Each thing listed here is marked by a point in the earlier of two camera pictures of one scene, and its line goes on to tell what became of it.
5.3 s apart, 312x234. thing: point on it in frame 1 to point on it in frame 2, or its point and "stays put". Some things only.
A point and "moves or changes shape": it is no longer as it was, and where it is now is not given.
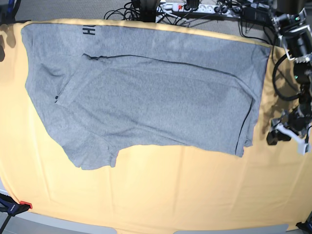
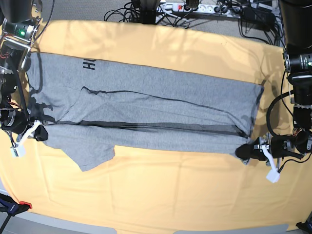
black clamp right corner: (306, 226) stays put
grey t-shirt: (101, 88) moves or changes shape
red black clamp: (9, 205) stays put
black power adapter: (263, 15) stays put
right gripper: (284, 124) to (248, 151)
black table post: (147, 9) stays put
